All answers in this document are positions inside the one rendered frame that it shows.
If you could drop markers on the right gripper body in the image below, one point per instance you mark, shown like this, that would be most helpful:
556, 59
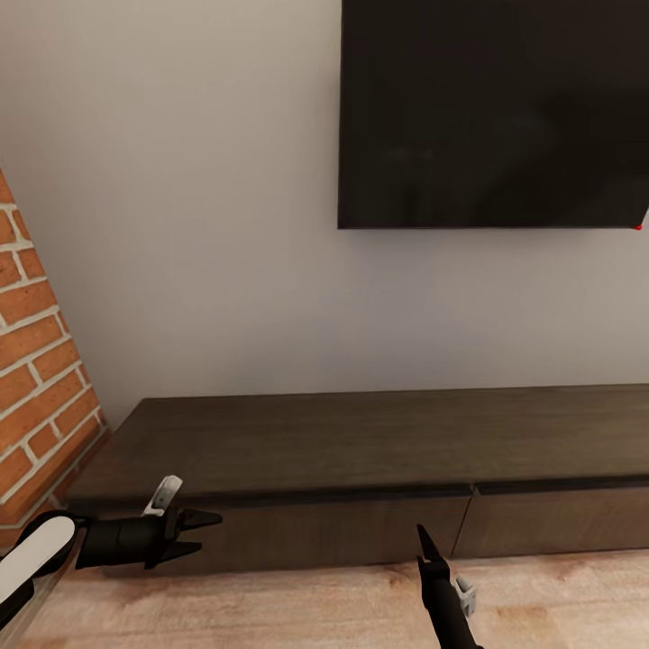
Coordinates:
438, 594

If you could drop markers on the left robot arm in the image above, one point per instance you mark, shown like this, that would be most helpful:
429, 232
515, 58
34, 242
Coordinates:
46, 542

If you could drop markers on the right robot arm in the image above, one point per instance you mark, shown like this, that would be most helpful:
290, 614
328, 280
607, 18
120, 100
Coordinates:
449, 602

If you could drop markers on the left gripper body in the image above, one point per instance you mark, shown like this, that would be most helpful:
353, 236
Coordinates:
145, 539

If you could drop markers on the wall mounted tv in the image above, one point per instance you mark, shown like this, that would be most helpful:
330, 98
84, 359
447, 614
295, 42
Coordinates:
494, 114

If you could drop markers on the wood fireplace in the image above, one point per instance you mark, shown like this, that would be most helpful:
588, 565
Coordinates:
13, 632

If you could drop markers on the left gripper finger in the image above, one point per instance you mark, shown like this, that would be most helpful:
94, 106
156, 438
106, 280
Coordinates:
178, 549
191, 519

